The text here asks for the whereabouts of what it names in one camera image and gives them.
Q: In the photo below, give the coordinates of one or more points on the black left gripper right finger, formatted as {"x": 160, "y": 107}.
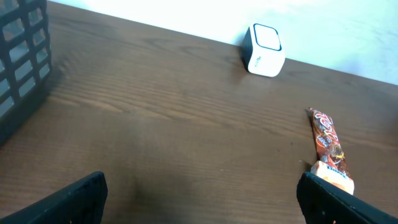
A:
{"x": 322, "y": 202}

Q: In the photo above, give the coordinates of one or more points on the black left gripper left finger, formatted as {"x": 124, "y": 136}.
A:
{"x": 80, "y": 202}

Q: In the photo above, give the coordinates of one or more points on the small orange box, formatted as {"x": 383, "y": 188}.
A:
{"x": 333, "y": 176}

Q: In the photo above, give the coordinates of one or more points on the red chocolate bar wrapper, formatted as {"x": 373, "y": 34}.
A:
{"x": 327, "y": 143}

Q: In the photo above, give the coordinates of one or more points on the grey plastic basket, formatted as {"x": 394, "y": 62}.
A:
{"x": 26, "y": 61}

